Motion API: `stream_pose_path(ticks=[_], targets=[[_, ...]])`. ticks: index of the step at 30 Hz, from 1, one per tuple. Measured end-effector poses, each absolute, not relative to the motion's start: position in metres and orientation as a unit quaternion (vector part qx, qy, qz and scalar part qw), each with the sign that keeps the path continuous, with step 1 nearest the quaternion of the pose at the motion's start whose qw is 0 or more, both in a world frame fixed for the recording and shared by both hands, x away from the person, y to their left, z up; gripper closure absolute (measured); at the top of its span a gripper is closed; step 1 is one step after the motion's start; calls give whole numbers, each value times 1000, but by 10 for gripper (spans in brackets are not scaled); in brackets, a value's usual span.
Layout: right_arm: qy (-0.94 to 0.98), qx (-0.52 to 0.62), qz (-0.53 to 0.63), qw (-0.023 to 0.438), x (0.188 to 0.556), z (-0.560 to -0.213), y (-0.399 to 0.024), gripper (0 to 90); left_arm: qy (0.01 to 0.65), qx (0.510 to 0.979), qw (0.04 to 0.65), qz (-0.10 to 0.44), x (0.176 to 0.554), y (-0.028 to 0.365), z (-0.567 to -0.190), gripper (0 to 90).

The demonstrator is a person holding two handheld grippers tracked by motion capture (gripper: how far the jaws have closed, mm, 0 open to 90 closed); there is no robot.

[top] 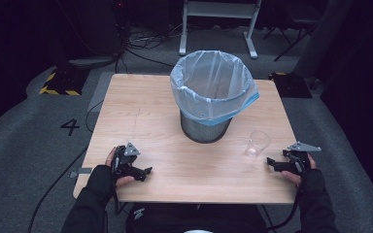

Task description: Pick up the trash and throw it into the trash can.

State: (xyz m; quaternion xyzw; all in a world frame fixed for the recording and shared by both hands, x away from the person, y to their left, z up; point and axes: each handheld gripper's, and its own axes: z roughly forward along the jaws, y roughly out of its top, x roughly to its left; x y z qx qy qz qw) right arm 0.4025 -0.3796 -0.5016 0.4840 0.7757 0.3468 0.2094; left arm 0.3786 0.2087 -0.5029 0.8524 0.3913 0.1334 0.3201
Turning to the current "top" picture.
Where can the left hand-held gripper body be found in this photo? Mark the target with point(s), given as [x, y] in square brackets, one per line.
[125, 160]

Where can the grey tape strip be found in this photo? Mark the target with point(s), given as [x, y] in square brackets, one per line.
[81, 171]

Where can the metal mesh trash can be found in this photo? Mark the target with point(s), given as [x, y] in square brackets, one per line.
[204, 131]

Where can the person's right hand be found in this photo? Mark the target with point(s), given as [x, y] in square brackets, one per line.
[293, 177]

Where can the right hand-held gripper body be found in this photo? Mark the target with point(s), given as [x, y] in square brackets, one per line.
[298, 158]

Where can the white metal stand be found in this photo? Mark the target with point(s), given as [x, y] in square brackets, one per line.
[220, 9]

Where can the black floor plate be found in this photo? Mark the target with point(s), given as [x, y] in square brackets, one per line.
[291, 85]

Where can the translucent blue trash bag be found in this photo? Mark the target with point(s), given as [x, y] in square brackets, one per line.
[212, 87]

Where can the black yellow striped base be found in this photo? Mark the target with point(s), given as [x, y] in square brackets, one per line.
[63, 84]

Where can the clear plastic cup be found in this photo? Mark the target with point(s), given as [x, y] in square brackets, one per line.
[258, 143]

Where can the person's left hand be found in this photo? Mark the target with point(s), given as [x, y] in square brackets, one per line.
[122, 181]

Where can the black folding stand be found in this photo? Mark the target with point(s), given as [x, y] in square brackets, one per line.
[291, 29]

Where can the grey curtain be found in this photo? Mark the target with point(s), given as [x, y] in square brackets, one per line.
[323, 35]

